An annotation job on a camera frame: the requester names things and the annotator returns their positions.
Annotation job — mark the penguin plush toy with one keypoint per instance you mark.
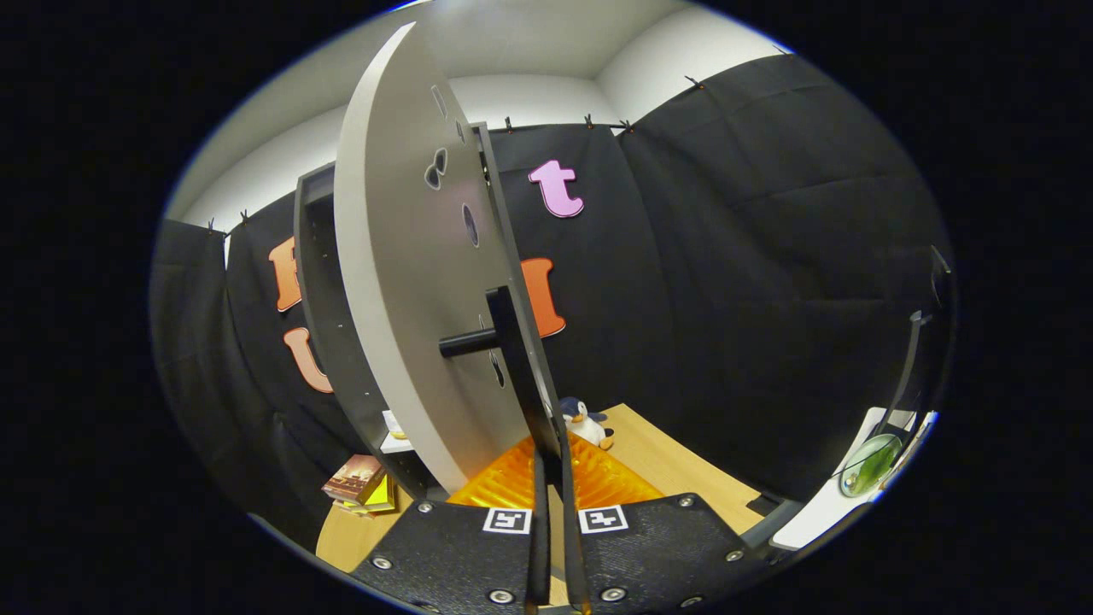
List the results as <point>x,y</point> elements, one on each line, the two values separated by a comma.
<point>585,424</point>

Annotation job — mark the round green glass disc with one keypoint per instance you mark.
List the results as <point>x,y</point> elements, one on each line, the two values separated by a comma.
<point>871,465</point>

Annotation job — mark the row of black cloth clips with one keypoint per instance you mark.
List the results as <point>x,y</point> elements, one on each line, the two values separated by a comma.
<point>587,120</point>

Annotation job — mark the brown cover book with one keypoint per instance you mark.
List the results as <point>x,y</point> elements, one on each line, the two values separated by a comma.
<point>352,477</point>

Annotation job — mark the grey shoe cabinet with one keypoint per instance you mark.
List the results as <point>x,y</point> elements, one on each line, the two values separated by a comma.
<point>318,282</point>

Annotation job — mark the white board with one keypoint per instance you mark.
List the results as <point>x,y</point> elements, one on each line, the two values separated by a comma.
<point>820,512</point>

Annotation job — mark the black backdrop cloth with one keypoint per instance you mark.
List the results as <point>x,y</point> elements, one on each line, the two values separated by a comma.
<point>768,299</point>

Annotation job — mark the beige shoe cabinet door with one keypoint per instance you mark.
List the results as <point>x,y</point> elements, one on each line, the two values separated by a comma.
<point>401,299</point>

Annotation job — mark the yellow cover book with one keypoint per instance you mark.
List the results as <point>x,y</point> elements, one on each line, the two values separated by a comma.
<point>380,495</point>

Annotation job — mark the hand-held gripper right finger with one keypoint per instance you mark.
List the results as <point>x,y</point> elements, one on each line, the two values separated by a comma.
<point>574,564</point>

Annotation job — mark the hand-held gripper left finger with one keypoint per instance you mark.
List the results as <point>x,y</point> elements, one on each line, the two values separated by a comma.
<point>538,547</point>

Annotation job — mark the black metal stand rod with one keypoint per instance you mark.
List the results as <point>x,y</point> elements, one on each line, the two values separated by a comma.
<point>907,367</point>

